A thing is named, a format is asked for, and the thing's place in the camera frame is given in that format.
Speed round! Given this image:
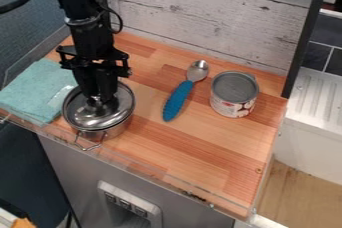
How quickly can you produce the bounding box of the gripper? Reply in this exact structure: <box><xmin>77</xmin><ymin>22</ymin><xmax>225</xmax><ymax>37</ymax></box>
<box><xmin>54</xmin><ymin>43</ymin><xmax>134</xmax><ymax>104</ymax></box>

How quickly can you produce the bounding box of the silver pot lid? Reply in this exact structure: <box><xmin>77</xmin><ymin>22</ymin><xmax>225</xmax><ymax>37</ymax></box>
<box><xmin>61</xmin><ymin>81</ymin><xmax>137</xmax><ymax>132</ymax></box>

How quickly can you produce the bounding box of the silver pot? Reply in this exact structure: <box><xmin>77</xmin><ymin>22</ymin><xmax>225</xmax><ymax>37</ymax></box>
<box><xmin>61</xmin><ymin>81</ymin><xmax>137</xmax><ymax>152</ymax></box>

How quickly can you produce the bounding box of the teal cloth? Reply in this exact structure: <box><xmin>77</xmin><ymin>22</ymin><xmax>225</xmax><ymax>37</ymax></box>
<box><xmin>0</xmin><ymin>58</ymin><xmax>81</xmax><ymax>127</ymax></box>

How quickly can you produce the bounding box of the silver can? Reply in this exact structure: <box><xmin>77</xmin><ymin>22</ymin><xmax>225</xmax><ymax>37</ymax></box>
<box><xmin>208</xmin><ymin>70</ymin><xmax>261</xmax><ymax>119</ymax></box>

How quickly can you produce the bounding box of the white cabinet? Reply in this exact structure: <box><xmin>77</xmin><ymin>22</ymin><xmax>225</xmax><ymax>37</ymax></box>
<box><xmin>272</xmin><ymin>66</ymin><xmax>342</xmax><ymax>186</ymax></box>

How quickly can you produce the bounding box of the blue handled silver spoon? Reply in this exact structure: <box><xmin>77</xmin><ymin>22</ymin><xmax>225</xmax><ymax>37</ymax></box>
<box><xmin>161</xmin><ymin>59</ymin><xmax>212</xmax><ymax>123</ymax></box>

